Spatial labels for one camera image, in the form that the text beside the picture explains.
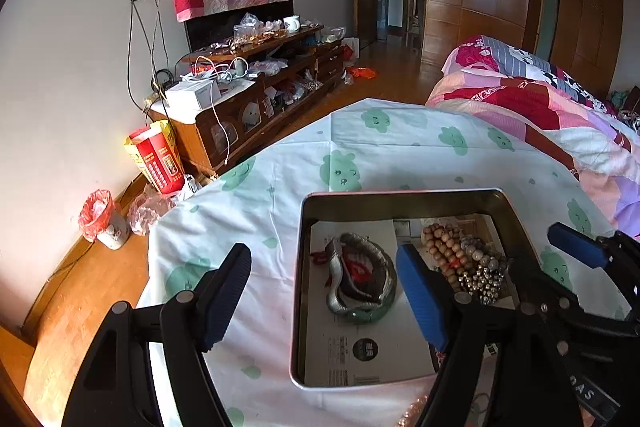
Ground pink metal tin box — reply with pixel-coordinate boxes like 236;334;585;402
288;188;544;392

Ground silver ball bead bracelet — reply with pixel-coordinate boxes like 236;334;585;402
457;264;507;306

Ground clear bag of snacks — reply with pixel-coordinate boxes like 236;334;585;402
233;12;264;43

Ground white charger cable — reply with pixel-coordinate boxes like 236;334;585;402
192;55;251;168

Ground brown wooden wardrobe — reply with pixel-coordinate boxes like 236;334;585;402
420;0;626;98

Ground black power cables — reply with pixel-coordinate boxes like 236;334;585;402
125;0;174;114

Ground pearl necklace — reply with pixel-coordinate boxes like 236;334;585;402
397;399;427;427

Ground green jade bangle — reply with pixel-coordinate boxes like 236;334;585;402
339;301;397;325

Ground printed paper leaflet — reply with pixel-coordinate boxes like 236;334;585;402
303;218;517;388

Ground silver snake bracelet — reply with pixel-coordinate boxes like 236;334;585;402
323;232;399;314

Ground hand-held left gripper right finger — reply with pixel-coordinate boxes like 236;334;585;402
395;243;583;427

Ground bed with colourful quilt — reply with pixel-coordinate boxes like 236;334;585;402
425;34;640;239

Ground white cardboard box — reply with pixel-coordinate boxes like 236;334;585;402
164;79;220;110

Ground black television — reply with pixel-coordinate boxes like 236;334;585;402
183;0;294;56

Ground clear plastic bag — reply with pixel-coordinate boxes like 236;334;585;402
127;194;179;237

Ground red yellow paper bag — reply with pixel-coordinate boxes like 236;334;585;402
124;119;187;196

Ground white green cloud tablecloth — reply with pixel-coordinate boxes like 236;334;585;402
135;98;634;427

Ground bin with red bag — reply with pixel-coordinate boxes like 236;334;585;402
77;189;132;252

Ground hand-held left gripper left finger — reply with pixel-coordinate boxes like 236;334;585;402
60;243;253;427

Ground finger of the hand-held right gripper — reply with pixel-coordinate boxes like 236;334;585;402
546;222;640;270
507;256;640;339

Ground brown wooden bead bracelet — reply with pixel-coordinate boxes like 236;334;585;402
421;222;476;293

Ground wooden television cabinet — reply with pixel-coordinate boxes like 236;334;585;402
147;25;346;176

